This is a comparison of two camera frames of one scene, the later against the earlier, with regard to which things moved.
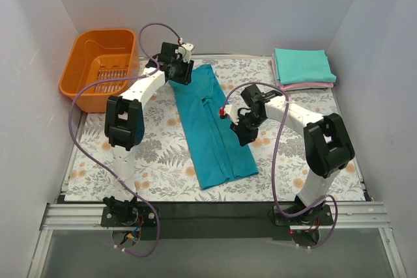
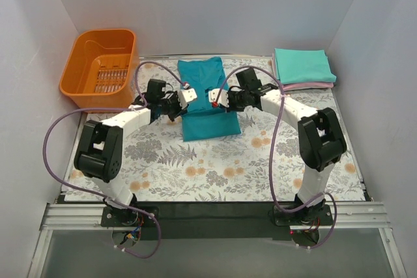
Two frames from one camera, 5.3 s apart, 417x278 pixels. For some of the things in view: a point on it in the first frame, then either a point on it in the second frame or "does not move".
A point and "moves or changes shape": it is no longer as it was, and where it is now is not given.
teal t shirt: x=217 y=154 moves or changes shape
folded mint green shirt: x=302 y=66 does not move
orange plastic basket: x=100 y=54 does not move
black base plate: x=215 y=221 does not move
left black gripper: x=182 y=73 → x=178 y=106
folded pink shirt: x=296 y=86 does not move
